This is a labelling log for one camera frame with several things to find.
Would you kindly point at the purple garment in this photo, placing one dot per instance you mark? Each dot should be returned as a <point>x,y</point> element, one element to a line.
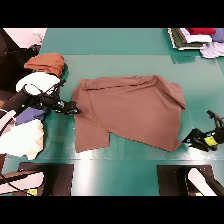
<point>30,115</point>

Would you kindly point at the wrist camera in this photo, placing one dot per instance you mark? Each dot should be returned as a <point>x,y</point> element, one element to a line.
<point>215,117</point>
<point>58,87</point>

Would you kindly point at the lavender garment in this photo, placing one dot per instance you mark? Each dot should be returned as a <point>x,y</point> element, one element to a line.
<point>218,34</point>

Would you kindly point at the orange garment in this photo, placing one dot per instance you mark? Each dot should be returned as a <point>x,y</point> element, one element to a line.
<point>46,62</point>

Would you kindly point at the red garment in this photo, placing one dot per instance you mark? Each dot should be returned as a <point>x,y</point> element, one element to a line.
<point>200,31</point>

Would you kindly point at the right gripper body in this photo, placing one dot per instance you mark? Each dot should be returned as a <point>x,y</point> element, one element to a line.
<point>197,138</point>

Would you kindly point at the cream garment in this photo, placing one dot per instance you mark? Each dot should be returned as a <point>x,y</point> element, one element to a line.
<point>23,140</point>

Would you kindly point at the dark green garment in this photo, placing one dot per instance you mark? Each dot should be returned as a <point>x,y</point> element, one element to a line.
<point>181,41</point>

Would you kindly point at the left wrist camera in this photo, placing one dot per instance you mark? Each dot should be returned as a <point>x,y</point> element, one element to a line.
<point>58,87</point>

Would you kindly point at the brown T-shirt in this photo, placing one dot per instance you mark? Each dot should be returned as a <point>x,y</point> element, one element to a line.
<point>133,110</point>

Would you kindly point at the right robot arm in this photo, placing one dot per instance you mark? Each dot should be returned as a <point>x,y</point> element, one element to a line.
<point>199,181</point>

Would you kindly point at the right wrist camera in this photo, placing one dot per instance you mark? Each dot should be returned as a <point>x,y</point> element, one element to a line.
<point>215,117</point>

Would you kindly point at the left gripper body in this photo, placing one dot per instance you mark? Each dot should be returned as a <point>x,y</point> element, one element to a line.
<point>63,106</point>

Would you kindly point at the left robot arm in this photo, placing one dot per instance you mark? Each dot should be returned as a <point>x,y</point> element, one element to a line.
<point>22,99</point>

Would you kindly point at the pale grey garment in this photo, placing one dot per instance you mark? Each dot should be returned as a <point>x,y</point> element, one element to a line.
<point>213,50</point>

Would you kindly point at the white garment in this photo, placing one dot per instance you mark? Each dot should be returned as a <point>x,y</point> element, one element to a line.
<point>199,38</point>
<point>36,81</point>

